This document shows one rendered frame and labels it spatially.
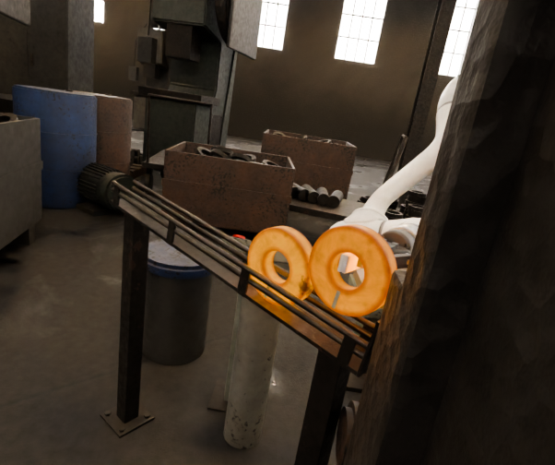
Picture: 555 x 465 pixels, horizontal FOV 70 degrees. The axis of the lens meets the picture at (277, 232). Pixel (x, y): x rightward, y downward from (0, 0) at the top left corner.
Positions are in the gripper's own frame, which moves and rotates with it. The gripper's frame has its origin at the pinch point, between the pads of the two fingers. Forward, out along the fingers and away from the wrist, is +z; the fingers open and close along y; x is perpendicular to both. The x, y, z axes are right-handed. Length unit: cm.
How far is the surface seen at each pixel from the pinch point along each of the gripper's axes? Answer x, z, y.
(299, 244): -0.5, 1.7, 10.2
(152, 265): -36, -21, 84
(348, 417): -26.7, 1.1, -6.8
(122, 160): -39, -143, 317
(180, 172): -25, -119, 199
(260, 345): -40, -21, 31
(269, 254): -5.0, 0.5, 17.3
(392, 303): 5.1, 23.4, -16.0
